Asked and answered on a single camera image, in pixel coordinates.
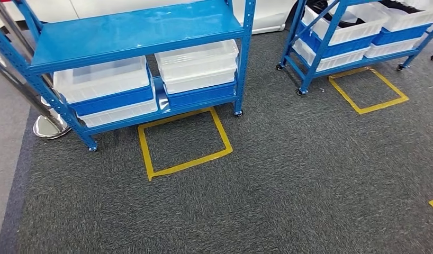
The blue metal shelf rack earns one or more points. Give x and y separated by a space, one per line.
327 38
132 31

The white translucent plastic bin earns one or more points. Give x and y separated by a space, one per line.
406 21
195 56
392 51
118 114
342 61
97 77
199 82
353 33

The black curved parts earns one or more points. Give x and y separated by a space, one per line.
395 3
346 22

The chrome stanchion post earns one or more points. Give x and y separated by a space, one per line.
50 128

